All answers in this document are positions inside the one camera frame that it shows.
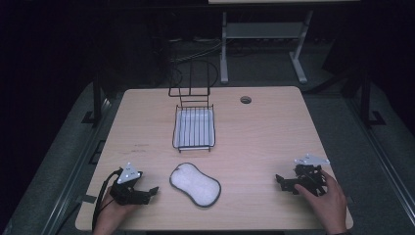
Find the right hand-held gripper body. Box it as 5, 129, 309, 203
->
292, 154, 331, 197

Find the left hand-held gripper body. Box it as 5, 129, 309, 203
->
109, 162, 147, 207

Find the white sponge with dark rim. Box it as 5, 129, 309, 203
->
168, 162, 222, 209

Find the black wire rack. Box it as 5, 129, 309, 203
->
167, 59, 219, 154

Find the person's left hand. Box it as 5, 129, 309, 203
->
92, 190, 139, 235

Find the person's right hand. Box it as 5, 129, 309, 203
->
294, 169, 348, 235

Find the grey tape strip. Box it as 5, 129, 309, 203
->
76, 194, 98, 204

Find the white drip tray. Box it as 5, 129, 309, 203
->
173, 109, 215, 149

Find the black metal stand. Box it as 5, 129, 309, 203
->
358, 70, 387, 127
81, 72, 106, 125

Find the white metal stand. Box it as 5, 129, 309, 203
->
219, 9, 314, 85

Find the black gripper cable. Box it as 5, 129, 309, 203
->
91, 169, 124, 231

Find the bundle of floor cables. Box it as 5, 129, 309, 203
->
167, 36, 236, 64

